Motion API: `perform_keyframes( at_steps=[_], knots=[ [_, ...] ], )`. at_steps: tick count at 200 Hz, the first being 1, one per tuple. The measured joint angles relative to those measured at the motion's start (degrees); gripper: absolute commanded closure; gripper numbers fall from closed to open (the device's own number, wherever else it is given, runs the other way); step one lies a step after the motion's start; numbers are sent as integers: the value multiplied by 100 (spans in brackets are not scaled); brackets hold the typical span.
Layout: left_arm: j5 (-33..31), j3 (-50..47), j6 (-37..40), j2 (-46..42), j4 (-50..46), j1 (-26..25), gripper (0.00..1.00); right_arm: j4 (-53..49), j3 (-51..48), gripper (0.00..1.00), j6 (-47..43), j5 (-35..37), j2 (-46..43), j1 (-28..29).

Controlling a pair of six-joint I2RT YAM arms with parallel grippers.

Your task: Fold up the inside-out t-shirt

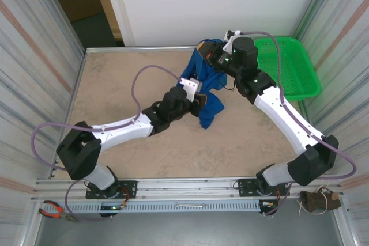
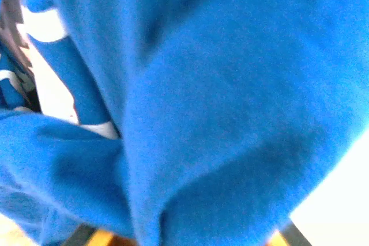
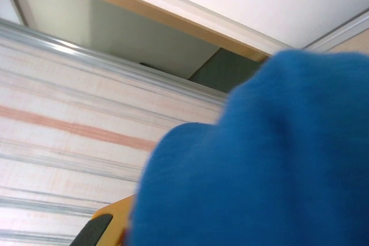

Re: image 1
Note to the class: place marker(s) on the blue t-shirt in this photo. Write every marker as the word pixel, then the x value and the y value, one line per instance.
pixel 212 107

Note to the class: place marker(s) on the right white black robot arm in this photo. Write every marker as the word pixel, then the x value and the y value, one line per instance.
pixel 288 119

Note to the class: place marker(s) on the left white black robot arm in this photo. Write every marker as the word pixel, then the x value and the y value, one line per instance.
pixel 121 130

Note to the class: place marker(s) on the green plastic basket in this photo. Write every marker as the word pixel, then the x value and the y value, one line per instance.
pixel 294 67

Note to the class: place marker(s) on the aluminium table edge bar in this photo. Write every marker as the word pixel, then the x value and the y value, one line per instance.
pixel 144 48

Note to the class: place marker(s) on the aluminium mounting rail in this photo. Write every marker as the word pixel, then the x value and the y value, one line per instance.
pixel 187 185

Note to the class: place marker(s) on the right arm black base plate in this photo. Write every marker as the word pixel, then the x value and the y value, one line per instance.
pixel 245 188

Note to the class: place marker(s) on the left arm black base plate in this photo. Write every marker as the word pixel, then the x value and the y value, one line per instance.
pixel 129 189

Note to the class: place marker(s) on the beige door frame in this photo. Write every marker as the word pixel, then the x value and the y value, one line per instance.
pixel 107 4

